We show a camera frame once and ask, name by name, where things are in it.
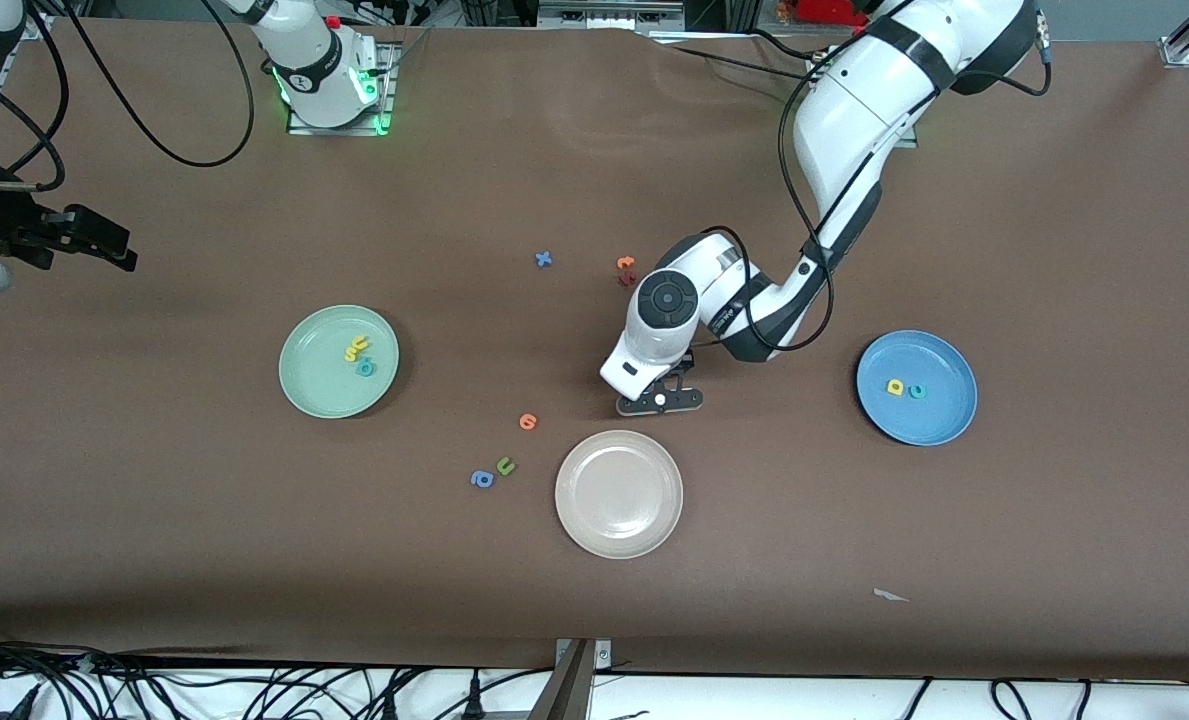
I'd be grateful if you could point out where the beige plate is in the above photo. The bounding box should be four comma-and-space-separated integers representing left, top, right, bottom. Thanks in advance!
554, 429, 685, 560

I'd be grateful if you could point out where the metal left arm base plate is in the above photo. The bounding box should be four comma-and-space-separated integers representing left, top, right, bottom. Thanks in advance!
807, 50, 920, 149

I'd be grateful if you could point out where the black cable on table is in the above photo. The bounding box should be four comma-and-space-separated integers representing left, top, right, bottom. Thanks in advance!
649, 28, 840, 91

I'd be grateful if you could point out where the long black right arm cable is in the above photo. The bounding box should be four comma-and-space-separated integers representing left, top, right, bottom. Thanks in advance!
49, 0, 255, 168

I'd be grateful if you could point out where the blue plate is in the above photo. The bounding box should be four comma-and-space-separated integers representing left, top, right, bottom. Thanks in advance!
855, 329, 979, 447

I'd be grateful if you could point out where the green plate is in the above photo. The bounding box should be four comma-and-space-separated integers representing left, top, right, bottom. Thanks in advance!
278, 304, 401, 420

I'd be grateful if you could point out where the grey metal rack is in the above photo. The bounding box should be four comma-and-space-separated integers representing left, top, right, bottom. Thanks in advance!
537, 0, 687, 31

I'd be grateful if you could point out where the metal table edge bracket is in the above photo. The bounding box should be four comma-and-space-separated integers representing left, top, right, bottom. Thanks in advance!
554, 638, 613, 720

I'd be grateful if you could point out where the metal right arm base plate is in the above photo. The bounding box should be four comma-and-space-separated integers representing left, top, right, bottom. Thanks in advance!
287, 45, 395, 136

